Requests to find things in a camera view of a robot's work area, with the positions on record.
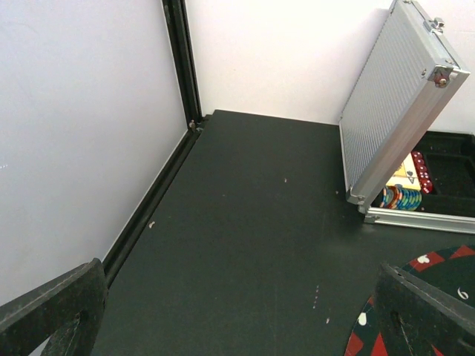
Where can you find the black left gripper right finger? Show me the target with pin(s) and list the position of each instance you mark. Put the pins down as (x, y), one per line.
(417, 318)

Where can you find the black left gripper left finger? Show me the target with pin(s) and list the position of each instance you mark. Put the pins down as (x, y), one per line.
(65, 314)

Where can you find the round red black poker mat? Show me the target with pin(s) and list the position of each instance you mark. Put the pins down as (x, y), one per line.
(449, 269)

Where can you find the chips inside case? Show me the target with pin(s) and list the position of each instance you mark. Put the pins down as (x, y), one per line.
(399, 198)

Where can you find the card pack in case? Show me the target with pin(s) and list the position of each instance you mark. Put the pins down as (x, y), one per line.
(406, 175)

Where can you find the open aluminium poker case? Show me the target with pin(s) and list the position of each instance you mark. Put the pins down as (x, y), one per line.
(409, 77)

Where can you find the red dice row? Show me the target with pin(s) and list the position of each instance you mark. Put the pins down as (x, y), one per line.
(422, 172)

